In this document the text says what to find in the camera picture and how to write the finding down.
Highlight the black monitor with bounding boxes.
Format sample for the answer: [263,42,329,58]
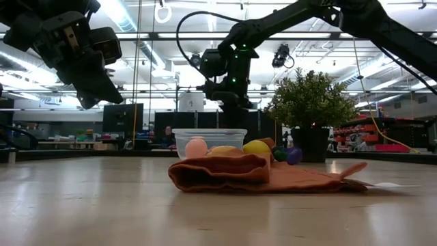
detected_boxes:
[102,102,145,134]

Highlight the white cloth tag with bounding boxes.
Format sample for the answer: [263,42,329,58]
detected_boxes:
[354,180,419,189]

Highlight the black overhead crossbar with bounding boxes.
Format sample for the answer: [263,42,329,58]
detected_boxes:
[115,31,437,42]

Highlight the green potted plant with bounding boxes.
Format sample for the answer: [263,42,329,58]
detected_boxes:
[264,67,359,164]

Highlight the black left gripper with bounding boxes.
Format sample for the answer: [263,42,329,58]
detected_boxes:
[2,10,124,111]

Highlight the pale yellow hanging cable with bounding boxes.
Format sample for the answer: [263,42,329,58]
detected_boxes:
[351,37,421,154]

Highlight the brown folded cloth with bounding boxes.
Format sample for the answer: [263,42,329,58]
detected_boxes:
[167,137,369,193]

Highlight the black overhead camera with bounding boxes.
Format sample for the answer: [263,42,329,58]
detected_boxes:
[271,43,295,70]

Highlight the round black lamp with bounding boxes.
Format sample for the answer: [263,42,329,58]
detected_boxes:
[188,52,203,68]

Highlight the person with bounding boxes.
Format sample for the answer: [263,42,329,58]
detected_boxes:
[163,125,175,148]

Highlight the yellow toy lemon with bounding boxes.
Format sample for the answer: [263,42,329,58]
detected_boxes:
[242,139,272,155]

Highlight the black partition panels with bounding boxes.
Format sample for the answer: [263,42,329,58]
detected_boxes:
[154,109,283,148]

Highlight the shelf with red bins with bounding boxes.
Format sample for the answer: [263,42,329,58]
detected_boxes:
[331,118,424,154]

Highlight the yellow toy banana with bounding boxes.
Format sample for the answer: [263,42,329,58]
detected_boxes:
[208,145,242,155]

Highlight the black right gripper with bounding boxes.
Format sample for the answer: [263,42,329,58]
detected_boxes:
[199,50,260,130]

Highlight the purple toy eggplant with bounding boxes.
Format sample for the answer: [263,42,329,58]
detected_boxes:
[272,146,304,166]

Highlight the clear plastic tupperware container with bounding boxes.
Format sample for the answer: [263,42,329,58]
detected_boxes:
[171,128,249,161]

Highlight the toy peach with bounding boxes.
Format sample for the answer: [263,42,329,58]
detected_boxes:
[184,137,208,159]

